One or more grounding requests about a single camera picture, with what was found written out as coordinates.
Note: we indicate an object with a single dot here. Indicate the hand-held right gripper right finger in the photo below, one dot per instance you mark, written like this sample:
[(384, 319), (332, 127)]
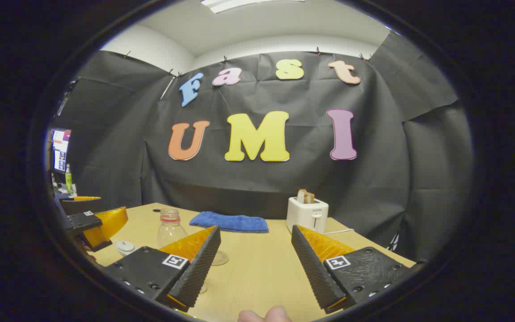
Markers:
[(313, 268)]

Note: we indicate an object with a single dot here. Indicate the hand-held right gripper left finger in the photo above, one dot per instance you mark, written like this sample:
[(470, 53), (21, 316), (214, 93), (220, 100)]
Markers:
[(199, 268)]

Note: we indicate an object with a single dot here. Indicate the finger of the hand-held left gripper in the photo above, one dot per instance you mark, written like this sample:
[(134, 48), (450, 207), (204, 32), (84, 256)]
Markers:
[(81, 206), (81, 221)]

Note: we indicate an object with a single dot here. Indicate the clear glass coaster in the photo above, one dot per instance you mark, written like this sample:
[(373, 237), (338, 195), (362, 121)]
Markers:
[(221, 259)]

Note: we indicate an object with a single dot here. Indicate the clear plastic water bottle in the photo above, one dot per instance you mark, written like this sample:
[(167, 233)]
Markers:
[(170, 232)]

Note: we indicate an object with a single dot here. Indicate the white teacup lid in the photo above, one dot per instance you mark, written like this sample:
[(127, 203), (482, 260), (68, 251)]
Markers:
[(125, 245)]

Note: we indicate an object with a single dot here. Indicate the green drink bottle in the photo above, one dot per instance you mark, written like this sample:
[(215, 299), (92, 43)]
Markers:
[(68, 181)]

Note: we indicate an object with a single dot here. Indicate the white toaster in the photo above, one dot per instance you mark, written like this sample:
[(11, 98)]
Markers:
[(304, 217)]

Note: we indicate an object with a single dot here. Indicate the blue towel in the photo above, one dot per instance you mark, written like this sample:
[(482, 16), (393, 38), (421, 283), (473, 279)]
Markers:
[(230, 222)]

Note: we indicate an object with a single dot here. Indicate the computer monitor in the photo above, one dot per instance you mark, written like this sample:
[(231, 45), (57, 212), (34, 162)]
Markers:
[(61, 150)]

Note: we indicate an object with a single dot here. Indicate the slice of toast bread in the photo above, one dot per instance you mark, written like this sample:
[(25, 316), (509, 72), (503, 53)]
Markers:
[(306, 197)]

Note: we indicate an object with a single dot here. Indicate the black backdrop cloth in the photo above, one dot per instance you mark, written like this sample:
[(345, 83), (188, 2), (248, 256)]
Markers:
[(311, 179)]

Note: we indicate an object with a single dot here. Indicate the ceiling light panel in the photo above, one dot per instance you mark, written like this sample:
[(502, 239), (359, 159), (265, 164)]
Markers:
[(239, 3)]

